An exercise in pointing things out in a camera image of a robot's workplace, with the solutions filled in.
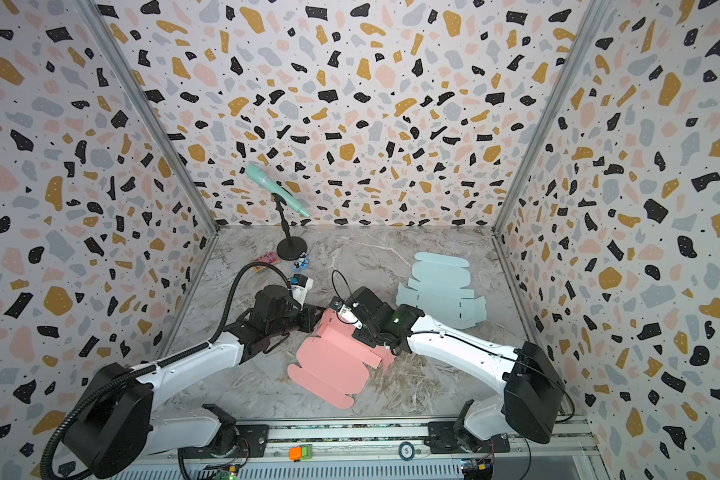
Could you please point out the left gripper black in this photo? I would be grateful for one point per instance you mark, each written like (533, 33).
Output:
(303, 318)

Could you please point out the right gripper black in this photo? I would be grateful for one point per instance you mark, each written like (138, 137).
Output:
(353, 309)

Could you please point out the pink paper box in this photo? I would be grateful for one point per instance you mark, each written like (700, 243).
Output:
(333, 365)

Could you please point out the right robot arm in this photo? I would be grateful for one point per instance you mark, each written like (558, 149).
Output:
(529, 392)

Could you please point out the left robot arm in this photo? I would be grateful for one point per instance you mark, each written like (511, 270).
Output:
(117, 420)

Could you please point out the mint flat paper box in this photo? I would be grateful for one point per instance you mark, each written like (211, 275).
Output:
(440, 286)

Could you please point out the small pink card box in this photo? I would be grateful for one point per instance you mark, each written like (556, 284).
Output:
(270, 258)

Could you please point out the small blue toy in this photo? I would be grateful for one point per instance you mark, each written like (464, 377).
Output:
(301, 263)

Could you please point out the black microphone stand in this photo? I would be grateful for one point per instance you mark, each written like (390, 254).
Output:
(290, 248)

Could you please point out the orange button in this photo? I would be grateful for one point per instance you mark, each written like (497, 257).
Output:
(300, 453)

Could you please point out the mint green microphone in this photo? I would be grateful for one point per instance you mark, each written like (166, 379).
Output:
(259, 177)

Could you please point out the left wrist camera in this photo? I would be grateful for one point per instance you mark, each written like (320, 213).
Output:
(300, 287)

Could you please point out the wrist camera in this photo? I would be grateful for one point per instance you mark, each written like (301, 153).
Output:
(344, 313)
(300, 287)

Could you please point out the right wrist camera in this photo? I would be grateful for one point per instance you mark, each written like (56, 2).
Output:
(344, 313)

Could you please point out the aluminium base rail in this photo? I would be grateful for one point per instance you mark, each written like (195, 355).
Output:
(384, 448)

